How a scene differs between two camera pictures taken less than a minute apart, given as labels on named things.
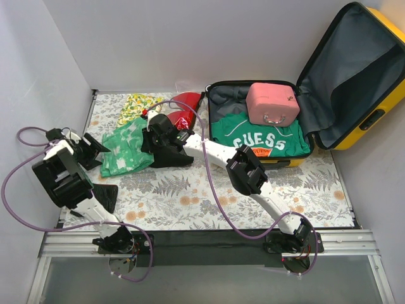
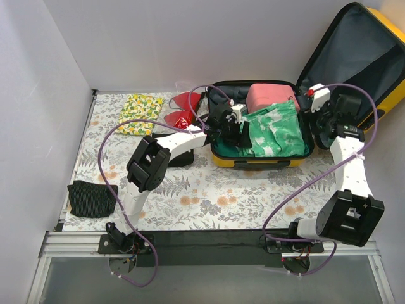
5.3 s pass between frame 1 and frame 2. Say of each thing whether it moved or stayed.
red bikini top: stayed
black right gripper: moved
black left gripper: moved
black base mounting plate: stayed
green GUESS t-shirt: moved
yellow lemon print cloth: stayed
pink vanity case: stayed
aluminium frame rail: stayed
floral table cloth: stayed
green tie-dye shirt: moved
